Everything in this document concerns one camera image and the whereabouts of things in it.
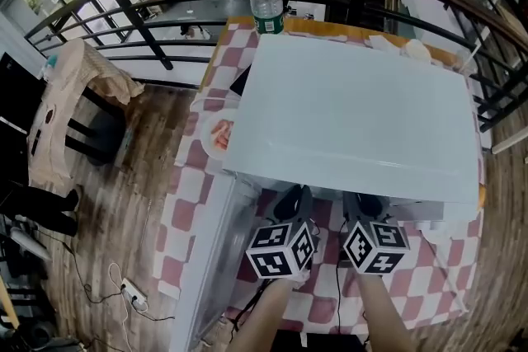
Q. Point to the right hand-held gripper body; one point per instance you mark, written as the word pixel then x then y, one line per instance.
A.
pixel 375 247

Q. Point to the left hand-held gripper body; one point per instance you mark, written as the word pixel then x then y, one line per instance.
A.
pixel 280 251

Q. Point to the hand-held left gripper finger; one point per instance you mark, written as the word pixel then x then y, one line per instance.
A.
pixel 306 206
pixel 286 204

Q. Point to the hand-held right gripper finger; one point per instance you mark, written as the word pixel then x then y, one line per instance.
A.
pixel 377 209
pixel 354 208

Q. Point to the white microwave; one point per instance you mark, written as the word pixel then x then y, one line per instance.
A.
pixel 350 115

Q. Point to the person's left forearm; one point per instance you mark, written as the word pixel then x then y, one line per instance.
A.
pixel 264 317

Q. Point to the person's right forearm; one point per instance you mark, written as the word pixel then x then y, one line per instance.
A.
pixel 383 313

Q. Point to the pink checkered tablecloth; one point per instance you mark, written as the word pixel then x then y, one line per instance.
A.
pixel 429 280

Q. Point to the person's dark trousers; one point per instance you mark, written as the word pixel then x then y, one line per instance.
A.
pixel 317 342

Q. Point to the white plate of pink food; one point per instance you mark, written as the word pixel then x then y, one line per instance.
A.
pixel 214 136

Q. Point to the orange fruit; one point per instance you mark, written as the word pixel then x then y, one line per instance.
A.
pixel 482 198

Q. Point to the black flat device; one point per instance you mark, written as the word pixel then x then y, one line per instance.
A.
pixel 241 82

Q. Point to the white power strip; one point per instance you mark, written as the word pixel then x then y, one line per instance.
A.
pixel 134 290

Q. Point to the glass cup with straw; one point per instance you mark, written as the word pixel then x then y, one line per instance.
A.
pixel 464 62

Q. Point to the black railing with wooden handrail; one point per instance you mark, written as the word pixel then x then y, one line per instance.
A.
pixel 144 29

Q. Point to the beige tablecloth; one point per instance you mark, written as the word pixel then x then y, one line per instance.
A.
pixel 74 70

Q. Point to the white elongated object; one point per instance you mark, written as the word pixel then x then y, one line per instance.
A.
pixel 29 243

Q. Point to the white plate with dark food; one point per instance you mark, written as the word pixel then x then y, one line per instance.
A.
pixel 50 116

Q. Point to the black remote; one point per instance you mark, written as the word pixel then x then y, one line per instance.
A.
pixel 36 142

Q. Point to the small plastic bottle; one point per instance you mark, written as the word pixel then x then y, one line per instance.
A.
pixel 48 68

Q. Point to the black monitor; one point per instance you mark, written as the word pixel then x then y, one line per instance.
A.
pixel 18 90

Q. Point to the black table frame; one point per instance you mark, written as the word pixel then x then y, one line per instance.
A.
pixel 103 128

